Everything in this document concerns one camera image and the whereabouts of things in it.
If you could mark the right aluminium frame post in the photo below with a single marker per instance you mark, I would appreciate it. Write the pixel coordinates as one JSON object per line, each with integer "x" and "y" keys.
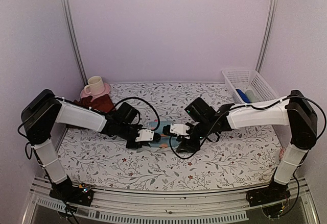
{"x": 267, "y": 32}

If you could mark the pale green roll in basket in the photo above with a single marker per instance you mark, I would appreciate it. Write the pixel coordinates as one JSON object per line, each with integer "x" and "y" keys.
{"x": 252, "y": 97}

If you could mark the dark red towel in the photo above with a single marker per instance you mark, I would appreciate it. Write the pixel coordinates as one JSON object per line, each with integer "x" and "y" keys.
{"x": 101, "y": 103}

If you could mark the pink object at right edge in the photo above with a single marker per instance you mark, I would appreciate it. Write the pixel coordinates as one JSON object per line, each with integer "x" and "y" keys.
{"x": 281, "y": 153}

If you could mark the aluminium frame post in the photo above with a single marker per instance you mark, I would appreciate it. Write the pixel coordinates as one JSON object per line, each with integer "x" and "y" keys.
{"x": 73, "y": 39}
{"x": 267, "y": 32}

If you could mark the cream ribbed mug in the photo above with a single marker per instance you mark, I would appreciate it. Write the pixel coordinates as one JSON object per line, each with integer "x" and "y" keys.
{"x": 94, "y": 86}

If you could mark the left aluminium frame post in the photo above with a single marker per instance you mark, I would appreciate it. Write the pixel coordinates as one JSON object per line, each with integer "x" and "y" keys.
{"x": 73, "y": 39}

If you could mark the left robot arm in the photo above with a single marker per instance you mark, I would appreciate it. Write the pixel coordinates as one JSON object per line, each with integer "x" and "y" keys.
{"x": 47, "y": 111}

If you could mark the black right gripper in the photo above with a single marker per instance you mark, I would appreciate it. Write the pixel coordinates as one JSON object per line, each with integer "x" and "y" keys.
{"x": 189, "y": 146}

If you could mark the front aluminium rail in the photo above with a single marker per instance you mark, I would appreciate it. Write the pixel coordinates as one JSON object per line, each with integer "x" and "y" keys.
{"x": 110, "y": 205}

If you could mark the pink saucer plate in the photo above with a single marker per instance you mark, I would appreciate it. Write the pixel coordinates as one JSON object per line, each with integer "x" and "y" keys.
{"x": 106, "y": 91}

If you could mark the blue object in basket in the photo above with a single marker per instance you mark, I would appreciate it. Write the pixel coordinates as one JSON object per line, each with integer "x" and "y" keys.
{"x": 243, "y": 96}

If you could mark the white plastic basket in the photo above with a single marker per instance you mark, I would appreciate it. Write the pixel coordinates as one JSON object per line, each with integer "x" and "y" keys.
{"x": 245, "y": 80}

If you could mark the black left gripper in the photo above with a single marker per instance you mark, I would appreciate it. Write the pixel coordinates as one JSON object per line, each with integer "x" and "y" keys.
{"x": 130, "y": 146}

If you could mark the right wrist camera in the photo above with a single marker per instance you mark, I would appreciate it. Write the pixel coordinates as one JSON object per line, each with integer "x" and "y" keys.
{"x": 176, "y": 130}

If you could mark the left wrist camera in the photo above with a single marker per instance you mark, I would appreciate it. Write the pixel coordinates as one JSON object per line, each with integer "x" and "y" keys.
{"x": 147, "y": 135}

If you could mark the blue patterned towel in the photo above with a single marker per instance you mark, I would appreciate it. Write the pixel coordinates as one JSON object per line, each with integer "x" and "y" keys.
{"x": 164, "y": 141}

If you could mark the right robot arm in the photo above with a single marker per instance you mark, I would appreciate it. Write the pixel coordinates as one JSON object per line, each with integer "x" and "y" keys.
{"x": 293, "y": 118}

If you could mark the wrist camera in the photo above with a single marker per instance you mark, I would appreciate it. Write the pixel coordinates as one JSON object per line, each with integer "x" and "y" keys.
{"x": 147, "y": 135}
{"x": 176, "y": 130}

